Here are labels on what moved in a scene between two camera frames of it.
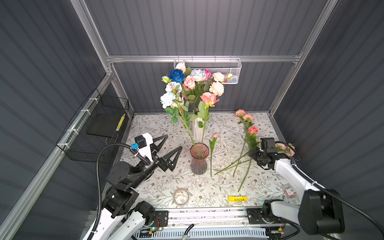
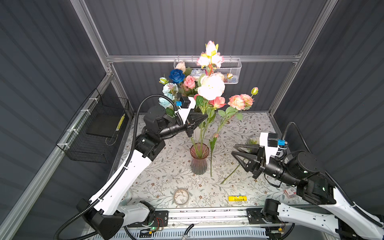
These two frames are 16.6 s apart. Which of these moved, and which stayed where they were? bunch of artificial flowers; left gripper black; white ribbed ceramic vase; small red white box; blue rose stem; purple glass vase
Moved: left gripper black; bunch of artificial flowers
Stayed: purple glass vase; white ribbed ceramic vase; small red white box; blue rose stem
